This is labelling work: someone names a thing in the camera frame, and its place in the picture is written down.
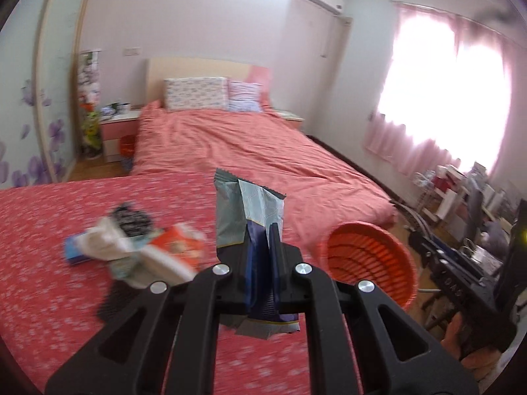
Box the grey blue snack wrapper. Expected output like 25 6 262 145
213 169 300 340

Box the person right hand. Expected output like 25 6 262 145
440 312 511 390

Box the black mesh mat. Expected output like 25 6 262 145
96 281 142 323

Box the orange plastic laundry basket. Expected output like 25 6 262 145
318 221 418 311

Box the light green cloth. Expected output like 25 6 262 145
109 256 156 289

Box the crumpled white tissue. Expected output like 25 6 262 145
77 217 135 261

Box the blue tissue packet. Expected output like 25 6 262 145
64 234 91 266

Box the red instant noodle cup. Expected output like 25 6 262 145
138 223 206 285

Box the black floral cloth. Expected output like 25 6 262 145
110 202 153 237

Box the salmon pink bed duvet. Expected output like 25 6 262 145
132 102 396 252

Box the cluttered desk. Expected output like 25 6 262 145
392 177 526 351

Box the small red bin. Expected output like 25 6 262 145
118 135 136 173

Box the pink white left nightstand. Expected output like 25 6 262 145
100 110 141 163

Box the right bedside nightstand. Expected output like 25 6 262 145
274 109 305 130

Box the pink window curtain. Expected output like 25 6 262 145
364 3 517 176

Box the pink striped pillow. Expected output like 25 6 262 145
228 80 263 112

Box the floral white pillow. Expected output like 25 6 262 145
163 77 229 112

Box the plush toy hanging rack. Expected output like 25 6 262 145
77 49 103 159

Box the beige pink headboard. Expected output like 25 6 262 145
145 56 271 104

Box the floral sliding wardrobe door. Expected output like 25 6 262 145
1 0 87 189

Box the white wall socket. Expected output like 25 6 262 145
123 47 141 56

